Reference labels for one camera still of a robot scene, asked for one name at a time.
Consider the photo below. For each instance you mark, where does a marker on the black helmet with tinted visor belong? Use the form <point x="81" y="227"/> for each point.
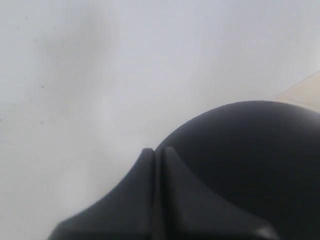
<point x="262" y="156"/>

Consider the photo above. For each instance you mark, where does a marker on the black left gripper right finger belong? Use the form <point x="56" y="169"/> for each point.
<point x="211" y="193"/>

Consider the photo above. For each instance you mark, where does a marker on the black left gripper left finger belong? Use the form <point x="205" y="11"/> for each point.
<point x="125" y="213"/>

